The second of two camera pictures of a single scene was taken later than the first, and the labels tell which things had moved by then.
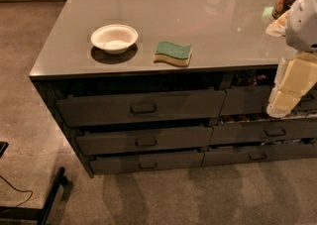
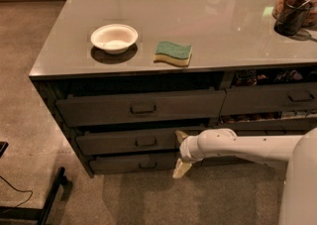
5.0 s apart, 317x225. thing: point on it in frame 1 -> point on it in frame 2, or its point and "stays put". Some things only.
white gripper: [303, 26] -> [187, 150]
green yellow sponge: [172, 54] stays put
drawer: [145, 163] stays put
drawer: [94, 111] stays put
